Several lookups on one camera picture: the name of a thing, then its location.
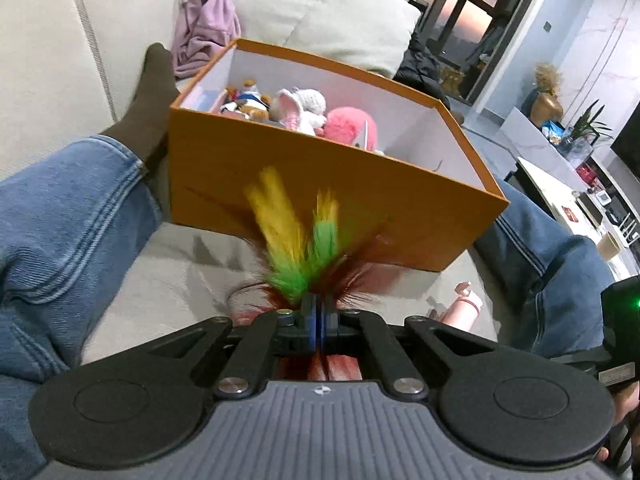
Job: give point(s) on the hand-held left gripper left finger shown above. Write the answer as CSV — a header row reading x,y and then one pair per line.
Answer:
x,y
311,321

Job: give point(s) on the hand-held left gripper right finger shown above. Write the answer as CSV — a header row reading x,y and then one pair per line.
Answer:
x,y
325,321

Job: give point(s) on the colourful feather toy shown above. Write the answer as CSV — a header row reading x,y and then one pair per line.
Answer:
x,y
290,240

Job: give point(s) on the orange storage box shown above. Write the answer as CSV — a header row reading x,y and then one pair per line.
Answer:
x,y
300,180

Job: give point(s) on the person's right hand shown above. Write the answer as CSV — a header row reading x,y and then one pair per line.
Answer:
x,y
631,407

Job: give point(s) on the paper cup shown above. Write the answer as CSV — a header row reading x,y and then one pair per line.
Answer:
x,y
609,246

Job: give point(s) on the person's right jeans leg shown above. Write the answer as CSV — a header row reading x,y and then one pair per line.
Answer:
x,y
550,270

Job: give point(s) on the person's jeans leg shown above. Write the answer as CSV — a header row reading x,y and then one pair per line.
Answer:
x,y
550,270
55,240

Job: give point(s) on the red packet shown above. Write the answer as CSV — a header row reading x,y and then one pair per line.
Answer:
x,y
570,213

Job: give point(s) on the pink bottle toy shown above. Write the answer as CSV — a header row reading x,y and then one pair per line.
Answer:
x,y
462,310

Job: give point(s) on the white marble side table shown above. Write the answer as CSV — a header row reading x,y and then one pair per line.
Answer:
x,y
550,185

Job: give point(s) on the green potted plant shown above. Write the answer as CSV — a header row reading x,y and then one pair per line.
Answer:
x,y
590,122

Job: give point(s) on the pink round plush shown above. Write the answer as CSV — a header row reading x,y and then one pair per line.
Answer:
x,y
347,127

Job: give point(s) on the white pink elephant plush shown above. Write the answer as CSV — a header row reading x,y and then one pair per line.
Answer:
x,y
300,107

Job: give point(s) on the gold bust vase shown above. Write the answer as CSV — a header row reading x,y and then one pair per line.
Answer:
x,y
546,100

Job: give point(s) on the brown sailor bear plush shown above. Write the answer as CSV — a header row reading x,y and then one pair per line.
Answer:
x,y
245,100

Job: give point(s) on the black jacket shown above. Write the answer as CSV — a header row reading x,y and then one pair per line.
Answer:
x,y
422,72

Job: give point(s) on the person's left jeans leg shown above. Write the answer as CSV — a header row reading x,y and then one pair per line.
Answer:
x,y
55,240

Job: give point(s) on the person's dark sock foot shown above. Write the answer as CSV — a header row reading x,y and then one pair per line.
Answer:
x,y
147,100

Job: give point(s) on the cream sofa cushion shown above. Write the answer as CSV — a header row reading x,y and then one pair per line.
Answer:
x,y
325,10

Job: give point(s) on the purple garment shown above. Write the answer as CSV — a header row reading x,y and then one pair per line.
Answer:
x,y
202,25

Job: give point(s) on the black framed glass door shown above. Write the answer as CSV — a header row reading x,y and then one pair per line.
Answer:
x,y
480,15

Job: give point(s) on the beige sofa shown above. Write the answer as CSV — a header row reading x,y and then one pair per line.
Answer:
x,y
60,60

